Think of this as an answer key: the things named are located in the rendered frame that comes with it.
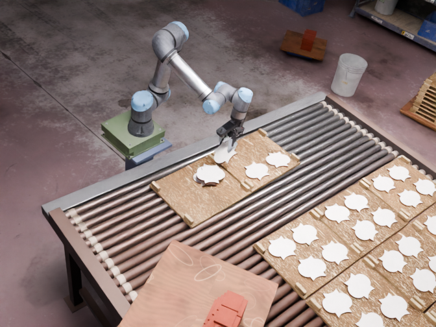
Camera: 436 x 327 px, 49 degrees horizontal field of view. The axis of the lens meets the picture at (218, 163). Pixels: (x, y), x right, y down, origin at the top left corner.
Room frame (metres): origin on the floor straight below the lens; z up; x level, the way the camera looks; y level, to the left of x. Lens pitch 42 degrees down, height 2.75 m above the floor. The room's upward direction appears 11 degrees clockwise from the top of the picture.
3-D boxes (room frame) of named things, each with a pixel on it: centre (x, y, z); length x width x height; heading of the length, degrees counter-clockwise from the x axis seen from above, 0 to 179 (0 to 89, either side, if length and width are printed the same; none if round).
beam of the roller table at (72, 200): (2.21, 0.06, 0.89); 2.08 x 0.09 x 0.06; 137
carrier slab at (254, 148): (2.10, -0.21, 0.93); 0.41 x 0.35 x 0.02; 140
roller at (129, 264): (1.89, -0.29, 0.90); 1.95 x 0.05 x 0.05; 137
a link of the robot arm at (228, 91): (2.07, 0.04, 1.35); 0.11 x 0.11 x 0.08; 68
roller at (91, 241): (2.02, -0.14, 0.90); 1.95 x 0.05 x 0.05; 137
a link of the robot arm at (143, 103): (2.14, 0.47, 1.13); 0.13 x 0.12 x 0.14; 158
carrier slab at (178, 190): (1.78, 0.06, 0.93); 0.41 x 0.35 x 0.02; 140
